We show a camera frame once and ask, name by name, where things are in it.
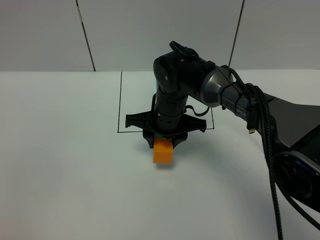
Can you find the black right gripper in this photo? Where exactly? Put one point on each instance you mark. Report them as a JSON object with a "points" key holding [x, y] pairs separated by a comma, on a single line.
{"points": [[166, 118]]}

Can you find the orange cube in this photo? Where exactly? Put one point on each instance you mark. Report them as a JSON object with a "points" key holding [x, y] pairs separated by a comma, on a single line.
{"points": [[163, 151]]}

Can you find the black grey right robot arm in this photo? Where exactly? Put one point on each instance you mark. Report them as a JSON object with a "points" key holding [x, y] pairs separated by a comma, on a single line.
{"points": [[293, 129]]}

